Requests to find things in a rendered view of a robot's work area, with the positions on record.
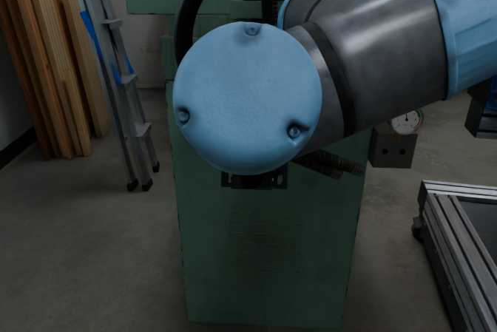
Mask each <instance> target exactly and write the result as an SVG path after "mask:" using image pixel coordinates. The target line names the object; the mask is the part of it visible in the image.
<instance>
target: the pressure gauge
mask: <svg viewBox="0 0 497 332"><path fill-rule="evenodd" d="M407 117H408V121H406V120H405V119H406V114H404V115H401V116H399V117H397V118H394V119H392V120H389V121H387V122H388V124H389V126H390V127H391V129H392V130H393V131H394V135H393V138H395V139H402V135H409V134H412V133H414V132H415V131H417V130H418V129H419V128H420V127H421V125H422V123H423V121H424V113H423V111H422V109H421V108H419V109H416V110H414V111H412V112H409V113H407Z"/></svg>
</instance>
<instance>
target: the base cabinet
mask: <svg viewBox="0 0 497 332"><path fill-rule="evenodd" d="M164 85H165V93H166V107H167V115H168V122H169V137H170V143H171V151H172V165H173V173H174V181H175V195H176V203H177V217H178V225H179V232H180V247H181V254H182V262H183V276H184V284H185V292H186V306H187V314H188V320H189V321H190V322H214V323H229V324H243V325H270V326H284V327H298V328H325V329H339V330H340V329H341V328H342V320H343V314H344V310H345V301H346V296H347V290H348V281H349V276H350V272H351V263H352V257H353V252H354V243H355V239H356V230H357V225H358V219H359V210H360V206H361V201H362V192H363V187H364V182H365V173H366V168H367V163H368V154H369V149H370V144H371V135H372V130H373V127H371V128H369V129H366V130H364V131H361V132H358V133H356V134H354V135H351V136H348V137H346V138H343V139H342V140H340V141H338V142H336V143H332V144H331V145H328V146H325V147H323V148H321V149H323V150H325V151H327V152H330V153H332V154H335V155H339V156H340V157H344V158H346V159H349V160H352V161H355V162H357V163H361V164H362V165H364V167H365V171H364V173H363V174H362V176H356V175H353V174H350V173H347V172H345V171H343V176H342V177H341V178H340V180H335V179H333V178H331V177H328V176H326V175H324V174H321V173H319V172H315V171H313V170H311V169H308V168H305V167H304V166H301V165H299V164H295V163H293V162H291V161H289V162H288V182H287V189H272V190H255V189H232V188H231V187H221V170H219V169H217V168H215V167H213V166H212V165H210V164H209V163H207V162H206V161H205V160H204V159H203V158H202V157H201V156H199V154H198V153H197V152H196V151H195V149H194V148H193V147H192V145H191V144H190V143H189V142H188V141H187V139H186V138H185V137H184V135H183V133H182V132H181V130H180V127H179V126H178V125H177V124H176V117H175V112H174V108H173V101H172V92H173V85H174V81H165V82H164Z"/></svg>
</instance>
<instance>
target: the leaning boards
mask: <svg viewBox="0 0 497 332"><path fill-rule="evenodd" d="M80 12H81V8H80V4H79V1H78V0H0V25H1V28H2V31H3V33H4V37H5V40H6V42H7V46H8V49H9V51H10V56H11V58H12V61H13V65H14V67H15V70H16V74H17V76H18V80H19V83H20V85H21V89H22V92H23V94H24V98H25V101H26V103H27V107H28V109H29V112H30V117H31V119H32V122H33V126H34V128H35V132H36V134H37V137H38V141H39V143H40V146H41V150H42V152H43V155H44V159H45V161H49V160H50V159H51V158H52V157H53V156H54V155H55V156H56V157H59V156H60V155H62V157H67V159H68V160H71V159H72V157H73V156H74V155H75V154H76V153H77V155H82V154H84V156H88V155H89V154H90V153H91V152H92V147H91V143H90V138H91V137H92V129H93V128H94V127H95V132H96V135H97V138H98V139H99V138H104V136H105V135H106V134H107V133H108V131H109V130H110V129H111V128H112V122H111V118H110V116H109V110H108V108H107V103H106V100H105V97H104V92H103V89H102V86H101V81H100V78H99V75H98V70H97V67H96V64H95V59H94V56H93V53H92V48H91V45H90V42H89V37H88V34H87V29H86V26H85V23H84V21H83V19H82V17H81V15H80Z"/></svg>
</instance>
